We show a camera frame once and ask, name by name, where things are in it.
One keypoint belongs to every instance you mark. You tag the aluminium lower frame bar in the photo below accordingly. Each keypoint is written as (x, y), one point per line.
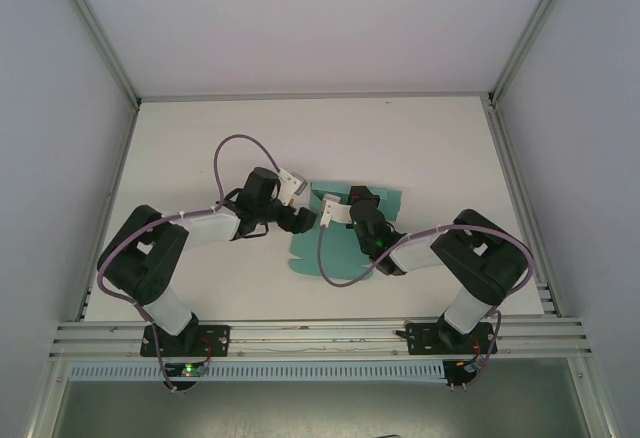
(49, 403)
(594, 403)

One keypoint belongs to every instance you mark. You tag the aluminium table side rail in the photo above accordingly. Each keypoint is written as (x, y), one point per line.
(130, 128)
(510, 168)

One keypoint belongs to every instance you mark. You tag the teal cardboard box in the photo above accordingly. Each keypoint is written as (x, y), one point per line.
(345, 253)

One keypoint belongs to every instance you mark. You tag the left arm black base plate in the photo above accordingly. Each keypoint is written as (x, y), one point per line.
(217, 330)

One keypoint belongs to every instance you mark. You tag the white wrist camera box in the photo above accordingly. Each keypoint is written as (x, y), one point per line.
(337, 210)
(292, 184)

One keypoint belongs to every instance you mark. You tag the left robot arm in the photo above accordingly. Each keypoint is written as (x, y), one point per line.
(145, 258)

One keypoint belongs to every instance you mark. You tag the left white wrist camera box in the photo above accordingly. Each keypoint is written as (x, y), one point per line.
(292, 184)

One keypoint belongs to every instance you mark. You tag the aluminium mounting rail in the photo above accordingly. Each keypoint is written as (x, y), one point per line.
(320, 338)

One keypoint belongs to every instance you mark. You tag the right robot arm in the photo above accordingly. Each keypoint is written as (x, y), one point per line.
(480, 263)

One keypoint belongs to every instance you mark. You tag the aluminium frame post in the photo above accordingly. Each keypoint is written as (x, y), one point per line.
(531, 28)
(95, 28)

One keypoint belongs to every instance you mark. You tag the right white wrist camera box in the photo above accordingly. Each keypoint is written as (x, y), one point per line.
(337, 210)

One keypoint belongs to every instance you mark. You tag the small circuit board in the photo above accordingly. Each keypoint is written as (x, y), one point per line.
(471, 367)

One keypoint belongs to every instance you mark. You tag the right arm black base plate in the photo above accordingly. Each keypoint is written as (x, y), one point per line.
(420, 343)

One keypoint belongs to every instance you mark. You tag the circuit board with green light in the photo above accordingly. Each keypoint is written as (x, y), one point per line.
(187, 370)

